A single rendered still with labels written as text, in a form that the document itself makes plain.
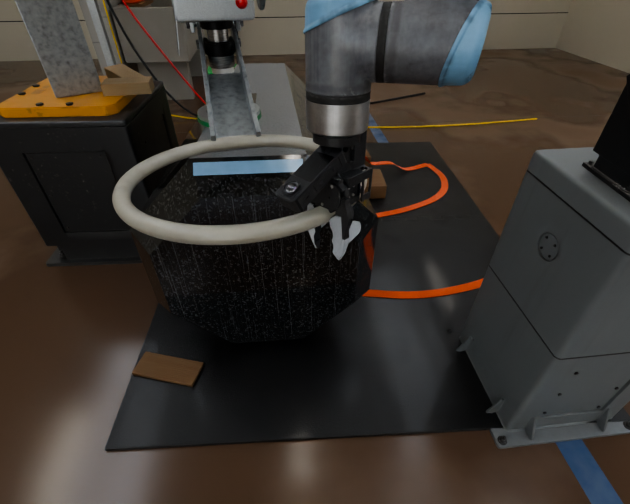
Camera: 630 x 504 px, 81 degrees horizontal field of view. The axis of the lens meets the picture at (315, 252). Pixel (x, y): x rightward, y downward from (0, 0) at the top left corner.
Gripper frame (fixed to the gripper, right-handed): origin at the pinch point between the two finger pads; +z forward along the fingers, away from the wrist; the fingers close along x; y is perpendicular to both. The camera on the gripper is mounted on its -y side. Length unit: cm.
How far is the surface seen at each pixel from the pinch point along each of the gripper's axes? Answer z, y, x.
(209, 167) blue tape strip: 3, 11, 55
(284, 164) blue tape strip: 3.2, 26.8, 41.1
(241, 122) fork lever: -9, 19, 49
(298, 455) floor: 87, 1, 11
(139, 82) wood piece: -6, 31, 141
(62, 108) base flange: 1, 1, 148
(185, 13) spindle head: -33, 21, 72
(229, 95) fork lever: -13, 24, 61
